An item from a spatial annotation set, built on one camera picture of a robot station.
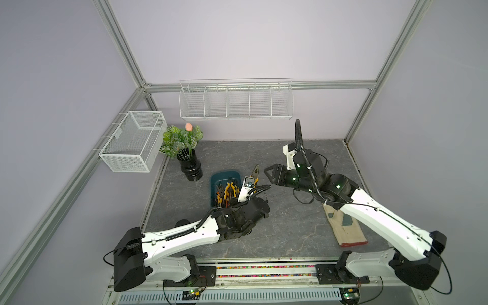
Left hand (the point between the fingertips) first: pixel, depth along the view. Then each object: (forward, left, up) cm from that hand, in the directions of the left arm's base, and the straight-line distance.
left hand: (245, 192), depth 75 cm
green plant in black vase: (+25, +28, +4) cm, 38 cm away
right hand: (+2, -8, +12) cm, 14 cm away
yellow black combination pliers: (+11, +9, -16) cm, 22 cm away
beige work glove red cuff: (-11, -44, -19) cm, 49 cm away
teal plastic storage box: (+21, +12, -19) cm, 31 cm away
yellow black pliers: (+2, -4, +9) cm, 10 cm away
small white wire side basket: (+25, +48, +5) cm, 54 cm away
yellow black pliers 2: (+8, +12, -15) cm, 21 cm away
